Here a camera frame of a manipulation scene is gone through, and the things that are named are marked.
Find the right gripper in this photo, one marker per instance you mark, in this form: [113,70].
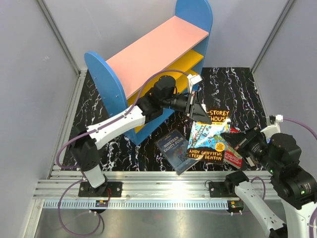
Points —
[235,139]

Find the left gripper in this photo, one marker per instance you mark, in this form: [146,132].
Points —
[195,110]

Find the red 13-Storey Treehouse book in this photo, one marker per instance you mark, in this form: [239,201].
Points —
[230,156]

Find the black blue Treehouse book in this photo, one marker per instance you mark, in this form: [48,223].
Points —
[205,141]

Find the Nineteen Eighty-Four book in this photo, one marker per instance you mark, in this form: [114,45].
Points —
[173,147]

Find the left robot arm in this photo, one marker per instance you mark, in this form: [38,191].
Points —
[161,97]

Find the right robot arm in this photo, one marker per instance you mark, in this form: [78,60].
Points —
[296,188]

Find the black marble pattern mat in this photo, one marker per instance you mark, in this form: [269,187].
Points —
[231,88]

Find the blue pink yellow bookshelf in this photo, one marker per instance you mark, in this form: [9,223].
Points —
[176,48]

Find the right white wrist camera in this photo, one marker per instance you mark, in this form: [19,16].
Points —
[273,126]

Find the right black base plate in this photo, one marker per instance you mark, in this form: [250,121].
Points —
[222,189]

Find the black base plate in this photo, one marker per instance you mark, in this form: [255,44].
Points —
[112,188]
[222,189]

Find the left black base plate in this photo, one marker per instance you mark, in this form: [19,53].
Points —
[112,188]

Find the white slotted cable duct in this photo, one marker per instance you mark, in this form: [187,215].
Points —
[142,204]

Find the aluminium mounting rail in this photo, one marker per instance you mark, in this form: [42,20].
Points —
[136,185]

